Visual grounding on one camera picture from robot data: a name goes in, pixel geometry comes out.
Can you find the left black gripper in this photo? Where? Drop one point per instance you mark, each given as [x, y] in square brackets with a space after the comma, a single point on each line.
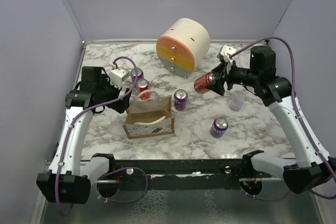
[119, 104]

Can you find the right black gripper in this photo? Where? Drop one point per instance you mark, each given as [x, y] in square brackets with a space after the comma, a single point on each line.
[218, 86]

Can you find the red soda can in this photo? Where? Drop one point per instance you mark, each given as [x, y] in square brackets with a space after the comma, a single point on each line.
[201, 84]

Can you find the purple soda can front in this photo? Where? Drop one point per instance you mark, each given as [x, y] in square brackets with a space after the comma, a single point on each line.
[219, 127]

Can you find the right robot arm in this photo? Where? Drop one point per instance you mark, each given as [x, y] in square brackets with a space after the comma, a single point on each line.
[313, 164]

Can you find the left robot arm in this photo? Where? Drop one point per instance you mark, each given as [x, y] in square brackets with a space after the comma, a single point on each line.
[66, 180]

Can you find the red can back left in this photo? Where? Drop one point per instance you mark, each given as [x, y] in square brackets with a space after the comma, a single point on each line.
[142, 85]

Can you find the small clear plastic cup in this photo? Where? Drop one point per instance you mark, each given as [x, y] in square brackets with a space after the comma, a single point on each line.
[236, 103]

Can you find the purple can back left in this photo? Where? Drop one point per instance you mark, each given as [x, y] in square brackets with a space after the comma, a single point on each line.
[136, 73]

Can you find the purple can centre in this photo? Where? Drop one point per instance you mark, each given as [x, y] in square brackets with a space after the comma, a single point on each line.
[180, 99]

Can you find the round three-drawer storage box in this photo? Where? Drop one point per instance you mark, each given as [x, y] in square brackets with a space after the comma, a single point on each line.
[183, 46]

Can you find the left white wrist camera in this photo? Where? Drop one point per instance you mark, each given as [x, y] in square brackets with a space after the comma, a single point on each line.
[118, 76]

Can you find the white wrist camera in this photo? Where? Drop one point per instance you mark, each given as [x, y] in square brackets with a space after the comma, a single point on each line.
[118, 76]
[225, 56]

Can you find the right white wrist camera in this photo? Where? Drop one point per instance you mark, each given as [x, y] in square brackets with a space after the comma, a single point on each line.
[225, 56]

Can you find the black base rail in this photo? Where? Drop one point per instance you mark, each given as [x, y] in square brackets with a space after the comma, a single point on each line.
[175, 174]

